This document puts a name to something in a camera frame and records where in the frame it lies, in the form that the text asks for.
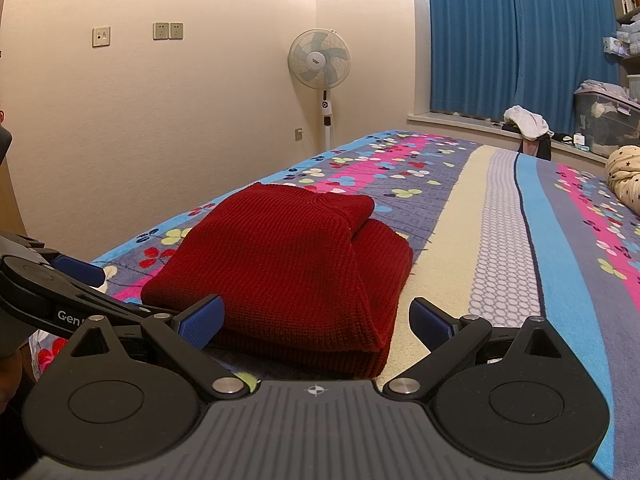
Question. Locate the white clothes pile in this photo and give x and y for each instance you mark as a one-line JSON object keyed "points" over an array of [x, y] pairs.
{"points": [[525, 121]]}

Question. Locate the dark hanging clothes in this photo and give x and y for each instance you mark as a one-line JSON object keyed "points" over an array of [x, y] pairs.
{"points": [[537, 147]]}

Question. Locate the blue curtain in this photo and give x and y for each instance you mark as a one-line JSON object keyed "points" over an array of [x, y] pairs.
{"points": [[515, 35]]}

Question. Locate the red knitted sweater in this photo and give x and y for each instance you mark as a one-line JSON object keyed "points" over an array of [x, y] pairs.
{"points": [[280, 260]]}

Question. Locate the small white box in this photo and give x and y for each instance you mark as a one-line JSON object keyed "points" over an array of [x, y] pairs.
{"points": [[579, 140]]}

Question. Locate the grey cloth pile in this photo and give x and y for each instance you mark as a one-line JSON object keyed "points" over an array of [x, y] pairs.
{"points": [[600, 87]]}

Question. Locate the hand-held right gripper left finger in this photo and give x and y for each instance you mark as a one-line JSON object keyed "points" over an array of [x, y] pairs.
{"points": [[205, 322]]}

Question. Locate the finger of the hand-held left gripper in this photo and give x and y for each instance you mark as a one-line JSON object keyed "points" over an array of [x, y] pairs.
{"points": [[80, 270], [125, 307]]}

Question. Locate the floral striped bed blanket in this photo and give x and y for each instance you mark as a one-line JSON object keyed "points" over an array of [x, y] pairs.
{"points": [[500, 240]]}

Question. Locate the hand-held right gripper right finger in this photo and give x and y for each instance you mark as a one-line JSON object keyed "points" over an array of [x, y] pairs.
{"points": [[430, 322]]}

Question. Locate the small clear plastic box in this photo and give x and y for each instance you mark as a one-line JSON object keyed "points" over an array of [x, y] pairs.
{"points": [[634, 85]]}

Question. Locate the white window sill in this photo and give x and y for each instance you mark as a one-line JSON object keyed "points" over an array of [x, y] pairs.
{"points": [[465, 122]]}

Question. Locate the white standing fan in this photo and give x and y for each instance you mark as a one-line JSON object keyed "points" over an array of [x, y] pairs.
{"points": [[319, 57]]}

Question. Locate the wooden panel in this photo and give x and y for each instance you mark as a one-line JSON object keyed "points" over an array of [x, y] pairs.
{"points": [[10, 200]]}

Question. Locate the single beige wall socket plate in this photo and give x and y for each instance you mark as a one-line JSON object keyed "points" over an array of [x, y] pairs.
{"points": [[101, 36]]}

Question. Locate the white packs on shelf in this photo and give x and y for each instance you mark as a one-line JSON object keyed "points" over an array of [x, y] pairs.
{"points": [[622, 42]]}

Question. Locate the wooden bookshelf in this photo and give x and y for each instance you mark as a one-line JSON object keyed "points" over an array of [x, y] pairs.
{"points": [[627, 20]]}

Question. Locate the row of books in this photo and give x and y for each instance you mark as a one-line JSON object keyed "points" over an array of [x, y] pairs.
{"points": [[631, 1]]}

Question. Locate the cream star-patterned pillow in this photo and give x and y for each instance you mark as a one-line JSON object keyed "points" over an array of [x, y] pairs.
{"points": [[625, 175]]}

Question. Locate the clear plastic storage bin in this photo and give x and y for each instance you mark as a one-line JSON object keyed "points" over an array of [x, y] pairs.
{"points": [[607, 122]]}

